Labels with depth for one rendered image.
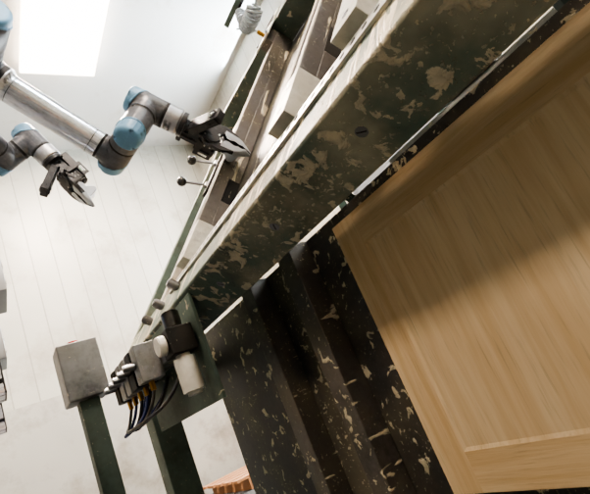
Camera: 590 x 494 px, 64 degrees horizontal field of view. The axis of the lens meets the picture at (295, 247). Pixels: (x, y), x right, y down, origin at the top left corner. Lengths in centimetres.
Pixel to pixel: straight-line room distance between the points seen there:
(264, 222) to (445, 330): 36
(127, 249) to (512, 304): 486
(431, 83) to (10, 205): 513
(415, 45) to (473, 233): 34
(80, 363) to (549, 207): 137
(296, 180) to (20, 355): 436
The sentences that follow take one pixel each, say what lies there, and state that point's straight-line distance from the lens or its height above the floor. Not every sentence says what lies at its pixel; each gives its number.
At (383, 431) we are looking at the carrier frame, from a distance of 107.
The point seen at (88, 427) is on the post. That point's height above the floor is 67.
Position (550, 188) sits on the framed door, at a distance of 73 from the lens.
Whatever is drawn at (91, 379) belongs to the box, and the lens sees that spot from 164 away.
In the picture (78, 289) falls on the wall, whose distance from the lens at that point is 513.
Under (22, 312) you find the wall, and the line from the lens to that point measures 503.
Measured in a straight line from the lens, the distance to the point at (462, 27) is 55.
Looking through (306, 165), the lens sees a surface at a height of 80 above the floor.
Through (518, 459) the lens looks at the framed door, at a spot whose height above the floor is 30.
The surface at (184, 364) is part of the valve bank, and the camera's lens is 106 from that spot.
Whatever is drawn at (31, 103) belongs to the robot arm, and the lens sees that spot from 142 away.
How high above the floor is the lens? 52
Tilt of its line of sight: 16 degrees up
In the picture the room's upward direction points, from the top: 23 degrees counter-clockwise
